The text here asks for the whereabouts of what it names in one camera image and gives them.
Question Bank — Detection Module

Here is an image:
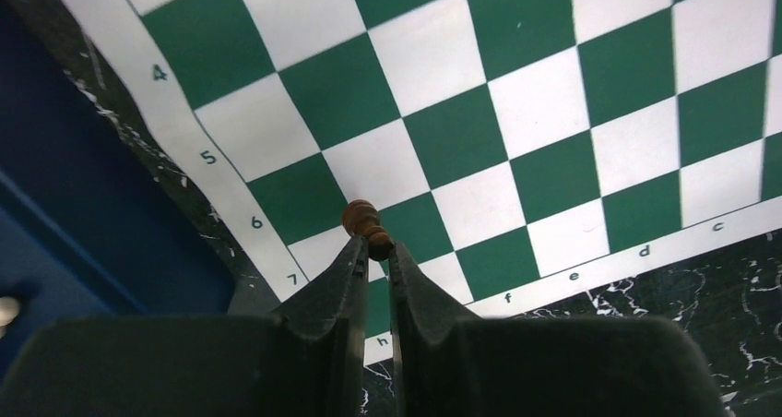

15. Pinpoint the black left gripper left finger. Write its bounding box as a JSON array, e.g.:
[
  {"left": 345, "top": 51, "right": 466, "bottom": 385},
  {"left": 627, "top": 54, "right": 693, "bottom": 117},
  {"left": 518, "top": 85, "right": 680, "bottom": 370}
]
[{"left": 1, "top": 236, "right": 368, "bottom": 416}]

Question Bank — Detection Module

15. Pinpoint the green white chess board mat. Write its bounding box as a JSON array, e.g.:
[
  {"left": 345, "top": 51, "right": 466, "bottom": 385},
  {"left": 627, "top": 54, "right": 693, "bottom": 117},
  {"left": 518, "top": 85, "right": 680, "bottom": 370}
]
[{"left": 42, "top": 0, "right": 782, "bottom": 366}]

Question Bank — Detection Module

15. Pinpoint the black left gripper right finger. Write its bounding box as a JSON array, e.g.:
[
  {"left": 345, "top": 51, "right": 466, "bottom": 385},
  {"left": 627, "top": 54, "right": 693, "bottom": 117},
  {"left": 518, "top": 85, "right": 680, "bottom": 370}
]
[{"left": 388, "top": 244, "right": 726, "bottom": 416}]

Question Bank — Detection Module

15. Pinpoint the blue square tray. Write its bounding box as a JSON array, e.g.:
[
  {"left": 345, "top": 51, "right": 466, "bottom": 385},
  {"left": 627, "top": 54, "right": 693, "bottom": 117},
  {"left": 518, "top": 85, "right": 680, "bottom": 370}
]
[{"left": 1, "top": 5, "right": 235, "bottom": 370}]

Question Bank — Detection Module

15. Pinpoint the dark brown pawn piece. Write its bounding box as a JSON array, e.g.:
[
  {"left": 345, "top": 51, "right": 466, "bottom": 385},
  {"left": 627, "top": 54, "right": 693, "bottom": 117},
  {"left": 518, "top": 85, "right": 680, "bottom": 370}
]
[{"left": 341, "top": 199, "right": 395, "bottom": 262}]

